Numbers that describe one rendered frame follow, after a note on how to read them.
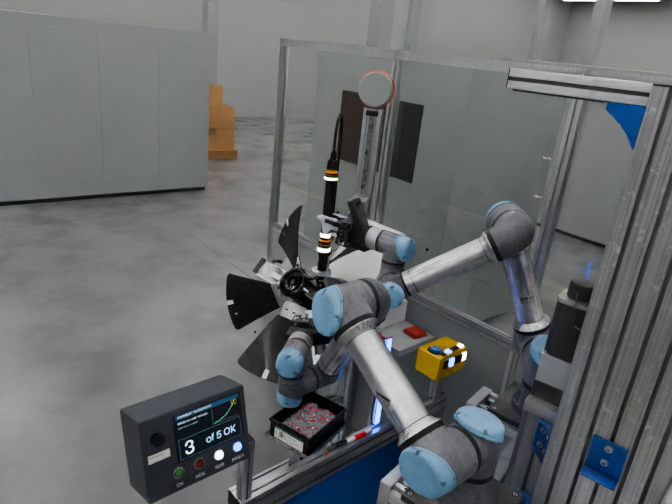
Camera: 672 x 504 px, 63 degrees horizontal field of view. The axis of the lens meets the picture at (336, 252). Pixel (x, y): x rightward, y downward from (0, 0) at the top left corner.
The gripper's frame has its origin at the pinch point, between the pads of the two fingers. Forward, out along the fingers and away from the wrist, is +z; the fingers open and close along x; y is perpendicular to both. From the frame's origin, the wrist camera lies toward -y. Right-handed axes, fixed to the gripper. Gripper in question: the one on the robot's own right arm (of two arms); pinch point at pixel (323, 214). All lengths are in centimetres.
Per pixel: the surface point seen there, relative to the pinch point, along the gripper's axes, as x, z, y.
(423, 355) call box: 15, -39, 44
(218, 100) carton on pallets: 500, 642, 52
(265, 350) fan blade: -18, 5, 49
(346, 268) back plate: 30.8, 9.1, 30.9
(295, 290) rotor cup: -5.6, 4.7, 28.8
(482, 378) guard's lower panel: 64, -46, 72
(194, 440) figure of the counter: -77, -30, 32
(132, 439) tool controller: -88, -23, 30
